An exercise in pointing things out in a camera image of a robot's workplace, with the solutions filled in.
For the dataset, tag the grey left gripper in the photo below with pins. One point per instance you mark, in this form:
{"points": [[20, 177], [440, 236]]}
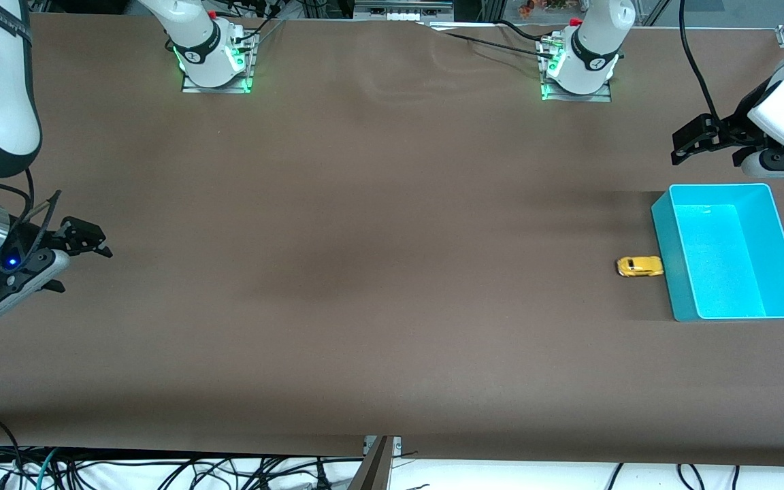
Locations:
{"points": [[736, 127]]}

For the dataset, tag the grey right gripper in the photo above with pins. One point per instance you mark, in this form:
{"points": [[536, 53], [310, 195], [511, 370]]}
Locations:
{"points": [[30, 239]]}

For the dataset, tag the yellow toy beetle car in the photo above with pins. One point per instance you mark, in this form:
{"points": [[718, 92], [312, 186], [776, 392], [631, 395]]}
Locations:
{"points": [[639, 267]]}

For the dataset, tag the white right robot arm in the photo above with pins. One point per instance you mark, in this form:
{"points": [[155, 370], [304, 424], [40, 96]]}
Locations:
{"points": [[4, 102]]}

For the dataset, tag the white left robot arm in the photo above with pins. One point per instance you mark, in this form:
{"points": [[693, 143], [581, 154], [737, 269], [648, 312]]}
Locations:
{"points": [[610, 17]]}

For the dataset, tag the cyan plastic bin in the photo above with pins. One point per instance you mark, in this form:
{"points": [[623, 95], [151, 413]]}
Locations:
{"points": [[725, 272]]}

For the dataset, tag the orange plastic item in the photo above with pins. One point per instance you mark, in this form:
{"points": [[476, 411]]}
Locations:
{"points": [[527, 7]]}

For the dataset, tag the brown table cover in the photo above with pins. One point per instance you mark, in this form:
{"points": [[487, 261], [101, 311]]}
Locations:
{"points": [[392, 272]]}

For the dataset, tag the grey power strip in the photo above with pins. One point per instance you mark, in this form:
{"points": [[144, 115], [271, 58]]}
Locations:
{"points": [[402, 8]]}

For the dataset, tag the dark metal table leg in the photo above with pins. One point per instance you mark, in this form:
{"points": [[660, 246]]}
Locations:
{"points": [[373, 473]]}

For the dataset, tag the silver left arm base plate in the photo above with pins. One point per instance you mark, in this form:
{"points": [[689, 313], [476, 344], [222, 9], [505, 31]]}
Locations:
{"points": [[579, 97]]}

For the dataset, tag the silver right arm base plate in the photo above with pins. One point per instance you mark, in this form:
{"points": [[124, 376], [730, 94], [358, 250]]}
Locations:
{"points": [[218, 87]]}

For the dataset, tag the silver table bracket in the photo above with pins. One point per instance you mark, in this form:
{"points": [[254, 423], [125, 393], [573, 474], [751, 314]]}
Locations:
{"points": [[397, 446]]}

